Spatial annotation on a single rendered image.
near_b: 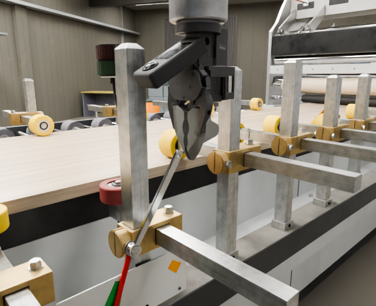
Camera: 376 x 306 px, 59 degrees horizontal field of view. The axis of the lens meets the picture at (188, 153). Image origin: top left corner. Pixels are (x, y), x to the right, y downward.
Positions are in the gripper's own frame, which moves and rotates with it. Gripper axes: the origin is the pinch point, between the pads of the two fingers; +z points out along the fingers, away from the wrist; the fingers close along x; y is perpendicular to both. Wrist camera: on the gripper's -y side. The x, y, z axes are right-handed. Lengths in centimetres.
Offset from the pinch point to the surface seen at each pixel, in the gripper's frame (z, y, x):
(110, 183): 10.1, -2.5, 21.8
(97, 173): 10.5, -0.2, 31.8
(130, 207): 9.6, -7.2, 6.8
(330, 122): 2, 68, 7
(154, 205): 8.1, -5.8, 1.6
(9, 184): 10.5, -18.3, 37.3
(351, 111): 6, 145, 30
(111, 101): 59, 439, 796
